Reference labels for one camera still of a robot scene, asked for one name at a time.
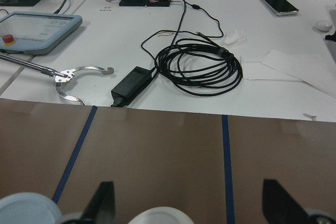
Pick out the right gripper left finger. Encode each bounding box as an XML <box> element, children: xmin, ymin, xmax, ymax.
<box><xmin>79</xmin><ymin>181</ymin><xmax>116</xmax><ymax>223</ymax></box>

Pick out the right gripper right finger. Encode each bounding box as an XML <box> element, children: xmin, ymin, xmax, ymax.
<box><xmin>262</xmin><ymin>179</ymin><xmax>313</xmax><ymax>223</ymax></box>

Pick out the white plastic cup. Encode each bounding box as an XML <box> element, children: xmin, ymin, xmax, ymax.
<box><xmin>129</xmin><ymin>207</ymin><xmax>194</xmax><ymax>224</ymax></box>

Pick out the light blue cup front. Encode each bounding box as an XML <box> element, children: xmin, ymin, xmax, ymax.
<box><xmin>1</xmin><ymin>193</ymin><xmax>62</xmax><ymax>223</ymax></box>

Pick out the black power adapter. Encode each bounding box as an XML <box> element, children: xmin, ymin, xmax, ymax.
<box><xmin>111</xmin><ymin>66</ymin><xmax>156</xmax><ymax>107</ymax></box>

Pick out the white paper sheet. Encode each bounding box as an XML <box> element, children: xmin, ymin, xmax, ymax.
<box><xmin>240</xmin><ymin>50</ymin><xmax>335</xmax><ymax>97</ymax></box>

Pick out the blue teach pendant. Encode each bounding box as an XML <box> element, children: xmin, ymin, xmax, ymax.
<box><xmin>1</xmin><ymin>12</ymin><xmax>82</xmax><ymax>55</ymax></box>

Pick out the black smartphone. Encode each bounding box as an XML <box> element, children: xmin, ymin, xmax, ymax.
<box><xmin>261</xmin><ymin>0</ymin><xmax>299</xmax><ymax>16</ymax></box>

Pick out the green handled reacher grabber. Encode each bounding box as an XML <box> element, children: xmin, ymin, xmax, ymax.
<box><xmin>1</xmin><ymin>53</ymin><xmax>114</xmax><ymax>105</ymax></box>

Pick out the coiled black cable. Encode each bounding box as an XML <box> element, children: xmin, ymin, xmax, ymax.
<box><xmin>141</xmin><ymin>0</ymin><xmax>244</xmax><ymax>96</ymax></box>

